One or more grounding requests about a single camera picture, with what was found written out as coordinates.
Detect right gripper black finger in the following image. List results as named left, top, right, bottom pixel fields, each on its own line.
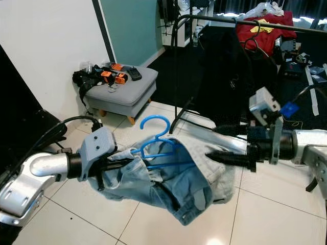
left=215, top=125, right=251, bottom=137
left=204, top=151, right=259, bottom=172

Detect light blue denim jeans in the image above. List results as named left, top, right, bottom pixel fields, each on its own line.
left=89, top=134, right=235, bottom=226

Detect blue plastic clothes hanger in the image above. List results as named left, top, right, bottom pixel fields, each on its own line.
left=129, top=115, right=197, bottom=170

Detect grey upholstered ottoman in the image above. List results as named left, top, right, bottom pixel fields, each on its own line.
left=84, top=66, right=159, bottom=126

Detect black backdrop panel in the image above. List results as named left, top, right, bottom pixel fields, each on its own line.
left=0, top=48, right=41, bottom=128

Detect black handheld device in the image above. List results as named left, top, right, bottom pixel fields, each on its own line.
left=127, top=67, right=143, bottom=81

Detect clear plastic container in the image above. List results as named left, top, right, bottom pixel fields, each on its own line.
left=79, top=61, right=94, bottom=73

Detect red shirt yellow print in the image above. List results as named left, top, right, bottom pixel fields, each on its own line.
left=235, top=15, right=298, bottom=57

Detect white cabinet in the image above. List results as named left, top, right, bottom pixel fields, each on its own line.
left=163, top=18, right=195, bottom=47

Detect black metal clothes rack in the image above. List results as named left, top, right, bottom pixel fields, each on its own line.
left=171, top=14, right=327, bottom=194

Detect white crumpled cloth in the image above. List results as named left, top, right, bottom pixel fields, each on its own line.
left=248, top=3, right=284, bottom=21

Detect black backpack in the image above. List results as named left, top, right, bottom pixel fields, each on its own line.
left=158, top=0, right=182, bottom=23

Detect dark striped curtain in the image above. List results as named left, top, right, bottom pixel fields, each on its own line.
left=212, top=0, right=327, bottom=21

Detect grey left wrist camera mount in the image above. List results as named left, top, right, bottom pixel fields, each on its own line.
left=79, top=127, right=117, bottom=182

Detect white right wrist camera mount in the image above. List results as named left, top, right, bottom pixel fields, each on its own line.
left=249, top=87, right=287, bottom=164

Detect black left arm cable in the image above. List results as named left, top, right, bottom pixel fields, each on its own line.
left=8, top=116, right=102, bottom=177

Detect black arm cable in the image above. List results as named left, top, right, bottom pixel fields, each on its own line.
left=8, top=116, right=102, bottom=177
left=284, top=84, right=327, bottom=113

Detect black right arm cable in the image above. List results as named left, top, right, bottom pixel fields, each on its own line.
left=284, top=84, right=327, bottom=113

